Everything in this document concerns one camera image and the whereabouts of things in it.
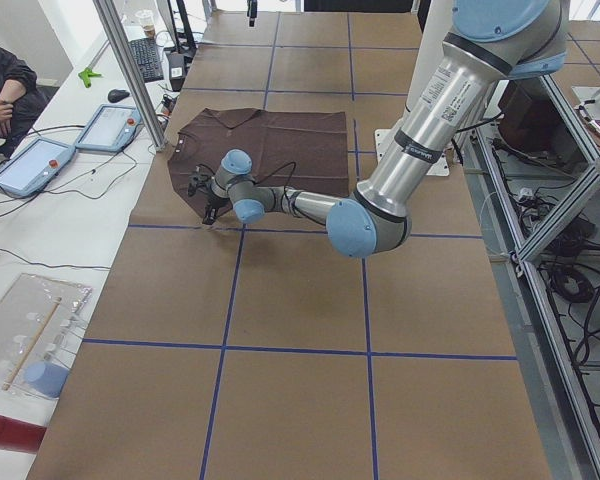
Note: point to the green plastic tool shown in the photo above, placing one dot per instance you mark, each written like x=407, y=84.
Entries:
x=87, y=75

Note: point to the aluminium frame structure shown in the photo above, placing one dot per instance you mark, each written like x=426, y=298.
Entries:
x=540, y=216

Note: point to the blue teach pendant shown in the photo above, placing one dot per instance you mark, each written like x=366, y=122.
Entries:
x=110, y=130
x=29, y=171

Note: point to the person in black jacket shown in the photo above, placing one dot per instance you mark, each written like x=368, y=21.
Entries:
x=21, y=101

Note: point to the black keyboard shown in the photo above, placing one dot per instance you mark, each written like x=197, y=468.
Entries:
x=147, y=56

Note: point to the black computer mouse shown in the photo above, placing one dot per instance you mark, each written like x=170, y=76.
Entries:
x=117, y=95

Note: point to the clear plastic bag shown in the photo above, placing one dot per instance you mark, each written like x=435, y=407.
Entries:
x=23, y=307

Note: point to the far blue teach pendant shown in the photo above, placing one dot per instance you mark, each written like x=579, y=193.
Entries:
x=110, y=130

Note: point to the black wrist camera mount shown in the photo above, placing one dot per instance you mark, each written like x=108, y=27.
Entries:
x=200, y=181

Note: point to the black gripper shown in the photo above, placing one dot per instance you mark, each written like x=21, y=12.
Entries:
x=215, y=198

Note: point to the wooden stick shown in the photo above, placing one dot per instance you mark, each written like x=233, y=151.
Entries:
x=8, y=382

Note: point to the near blue teach pendant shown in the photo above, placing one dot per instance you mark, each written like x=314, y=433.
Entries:
x=29, y=171

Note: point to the light blue cup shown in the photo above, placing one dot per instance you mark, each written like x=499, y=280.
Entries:
x=47, y=378

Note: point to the paper coffee cup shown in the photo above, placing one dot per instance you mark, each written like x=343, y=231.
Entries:
x=145, y=19

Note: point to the red cylinder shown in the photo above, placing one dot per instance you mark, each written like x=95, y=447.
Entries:
x=20, y=436

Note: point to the dark brown t-shirt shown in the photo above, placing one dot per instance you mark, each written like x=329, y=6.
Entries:
x=315, y=141

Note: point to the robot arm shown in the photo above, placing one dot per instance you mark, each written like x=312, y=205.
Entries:
x=488, y=41

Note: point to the black power box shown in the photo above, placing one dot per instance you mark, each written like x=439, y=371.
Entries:
x=531, y=122

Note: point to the aluminium profile post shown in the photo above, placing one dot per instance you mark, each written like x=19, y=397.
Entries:
x=117, y=37

